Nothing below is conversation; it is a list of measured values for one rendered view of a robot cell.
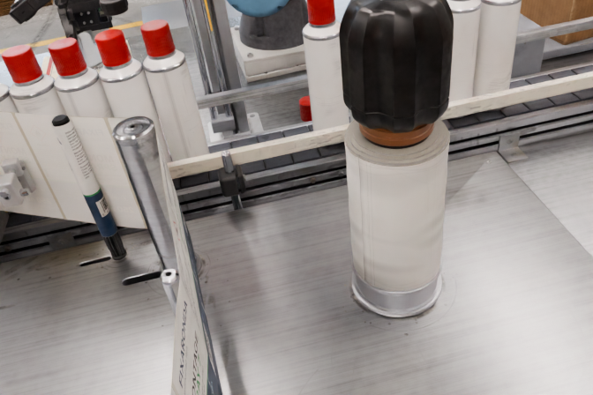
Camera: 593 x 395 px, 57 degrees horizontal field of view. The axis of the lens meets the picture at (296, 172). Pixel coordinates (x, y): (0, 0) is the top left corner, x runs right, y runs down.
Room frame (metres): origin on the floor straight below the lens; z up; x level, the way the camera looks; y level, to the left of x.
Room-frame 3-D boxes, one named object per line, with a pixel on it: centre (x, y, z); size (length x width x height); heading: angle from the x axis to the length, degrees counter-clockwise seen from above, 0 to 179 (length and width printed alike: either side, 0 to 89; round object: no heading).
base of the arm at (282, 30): (1.05, 0.00, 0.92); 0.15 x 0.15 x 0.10
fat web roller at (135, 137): (0.43, 0.14, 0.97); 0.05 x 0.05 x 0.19
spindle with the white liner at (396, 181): (0.37, -0.08, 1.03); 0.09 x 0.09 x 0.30
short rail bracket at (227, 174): (0.54, 0.08, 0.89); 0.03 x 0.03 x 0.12; 8
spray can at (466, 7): (0.67, -0.24, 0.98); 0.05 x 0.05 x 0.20
